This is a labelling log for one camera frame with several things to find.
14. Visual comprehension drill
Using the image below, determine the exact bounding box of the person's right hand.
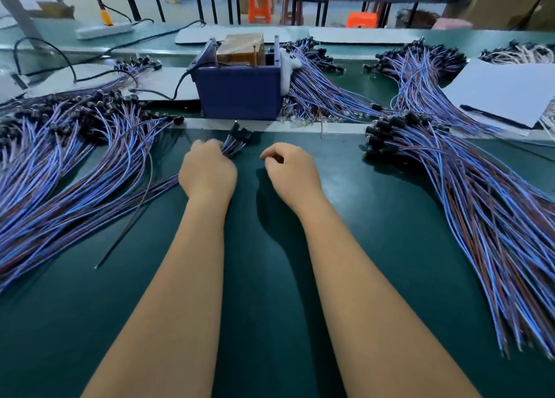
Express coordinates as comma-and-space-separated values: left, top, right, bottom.
259, 142, 326, 219

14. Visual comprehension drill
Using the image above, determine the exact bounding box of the person's left hand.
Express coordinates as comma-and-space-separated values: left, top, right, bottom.
179, 138, 239, 211

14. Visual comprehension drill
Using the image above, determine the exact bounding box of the blue plastic tester box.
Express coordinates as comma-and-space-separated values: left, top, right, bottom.
191, 36, 284, 121

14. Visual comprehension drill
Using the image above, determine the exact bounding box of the pile of wired lamps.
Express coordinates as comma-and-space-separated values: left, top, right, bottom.
364, 111, 555, 360
0, 88, 254, 292

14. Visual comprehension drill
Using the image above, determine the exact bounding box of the person's right forearm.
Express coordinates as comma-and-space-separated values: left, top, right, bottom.
299, 207, 482, 398

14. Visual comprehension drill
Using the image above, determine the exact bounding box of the person's left forearm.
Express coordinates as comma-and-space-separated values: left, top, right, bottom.
82, 201, 234, 398

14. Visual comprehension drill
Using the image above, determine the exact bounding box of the white power strip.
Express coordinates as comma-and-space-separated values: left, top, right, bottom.
73, 22, 135, 40

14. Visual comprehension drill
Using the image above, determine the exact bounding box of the white flat mat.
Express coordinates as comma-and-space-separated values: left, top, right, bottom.
174, 25, 309, 45
309, 26, 424, 46
24, 64, 201, 101

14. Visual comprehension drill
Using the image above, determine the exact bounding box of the brown cardboard block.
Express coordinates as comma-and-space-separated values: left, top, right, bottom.
216, 33, 265, 67

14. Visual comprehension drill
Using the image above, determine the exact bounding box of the orange plastic stool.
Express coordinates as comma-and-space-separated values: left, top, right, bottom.
347, 12, 379, 29
248, 0, 273, 24

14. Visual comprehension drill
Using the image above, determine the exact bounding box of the black pen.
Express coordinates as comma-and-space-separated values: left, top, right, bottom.
460, 104, 532, 131

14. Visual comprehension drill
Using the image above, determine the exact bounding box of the white plastic device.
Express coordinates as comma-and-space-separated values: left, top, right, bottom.
0, 71, 29, 101

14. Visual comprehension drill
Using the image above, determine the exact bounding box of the pink plastic stool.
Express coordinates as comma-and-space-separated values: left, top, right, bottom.
432, 18, 473, 31

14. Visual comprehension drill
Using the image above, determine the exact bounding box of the open cardboard box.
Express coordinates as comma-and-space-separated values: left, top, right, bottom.
35, 1, 75, 19

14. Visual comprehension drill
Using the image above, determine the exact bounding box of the white paper sheet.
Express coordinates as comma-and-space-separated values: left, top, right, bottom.
442, 59, 555, 130

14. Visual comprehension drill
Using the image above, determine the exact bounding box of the grey metal pole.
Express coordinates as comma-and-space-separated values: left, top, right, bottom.
0, 0, 43, 39

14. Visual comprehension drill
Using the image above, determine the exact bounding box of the loose grey wire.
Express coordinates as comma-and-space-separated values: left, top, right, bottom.
95, 155, 156, 269

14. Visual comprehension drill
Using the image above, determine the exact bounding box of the black power cable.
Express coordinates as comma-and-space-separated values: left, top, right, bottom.
13, 21, 206, 82

